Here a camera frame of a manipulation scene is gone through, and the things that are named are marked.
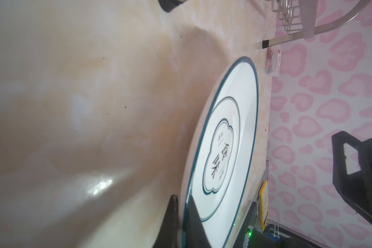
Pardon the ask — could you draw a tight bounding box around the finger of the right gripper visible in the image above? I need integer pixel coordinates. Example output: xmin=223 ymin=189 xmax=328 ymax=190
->
xmin=331 ymin=131 xmax=372 ymax=224

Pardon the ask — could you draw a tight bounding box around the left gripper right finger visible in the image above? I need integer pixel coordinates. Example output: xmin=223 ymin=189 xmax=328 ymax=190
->
xmin=184 ymin=196 xmax=211 ymax=248

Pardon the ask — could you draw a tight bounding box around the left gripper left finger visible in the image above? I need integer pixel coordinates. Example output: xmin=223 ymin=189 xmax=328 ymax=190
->
xmin=153 ymin=194 xmax=179 ymax=248

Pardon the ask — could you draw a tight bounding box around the chrome two-tier dish rack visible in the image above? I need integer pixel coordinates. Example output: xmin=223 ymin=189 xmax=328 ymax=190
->
xmin=157 ymin=0 xmax=372 ymax=50

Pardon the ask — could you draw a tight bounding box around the small pink white box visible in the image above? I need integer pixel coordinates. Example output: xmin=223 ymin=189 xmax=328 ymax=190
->
xmin=265 ymin=45 xmax=282 ymax=77

